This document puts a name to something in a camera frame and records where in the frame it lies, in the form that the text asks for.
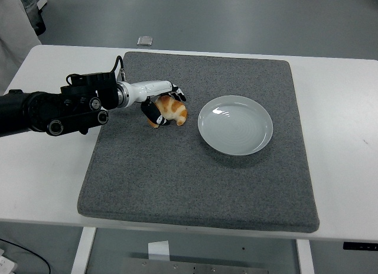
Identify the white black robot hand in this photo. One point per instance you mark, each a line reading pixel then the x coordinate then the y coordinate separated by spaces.
pixel 147 88

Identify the white power strip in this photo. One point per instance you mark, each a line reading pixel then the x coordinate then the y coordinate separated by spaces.
pixel 6 263

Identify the small clear square box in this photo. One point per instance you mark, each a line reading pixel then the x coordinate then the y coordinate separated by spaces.
pixel 144 41

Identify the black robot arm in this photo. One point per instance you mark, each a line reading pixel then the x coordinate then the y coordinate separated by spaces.
pixel 35 108

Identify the pale grey round plate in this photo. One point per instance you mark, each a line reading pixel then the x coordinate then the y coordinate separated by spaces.
pixel 236 129

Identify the white fabric cover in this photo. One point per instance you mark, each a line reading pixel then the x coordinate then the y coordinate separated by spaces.
pixel 11 35

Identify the croissant bread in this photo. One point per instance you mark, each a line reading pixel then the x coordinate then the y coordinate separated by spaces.
pixel 177 108

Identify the white table leg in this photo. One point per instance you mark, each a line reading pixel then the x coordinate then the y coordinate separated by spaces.
pixel 82 250
pixel 305 256

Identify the grey felt mat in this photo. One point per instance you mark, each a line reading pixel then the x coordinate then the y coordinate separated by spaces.
pixel 177 179

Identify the black table control panel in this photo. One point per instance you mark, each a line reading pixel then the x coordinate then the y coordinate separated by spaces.
pixel 360 246

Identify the black floor stand base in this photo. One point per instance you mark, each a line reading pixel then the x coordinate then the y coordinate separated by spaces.
pixel 40 26

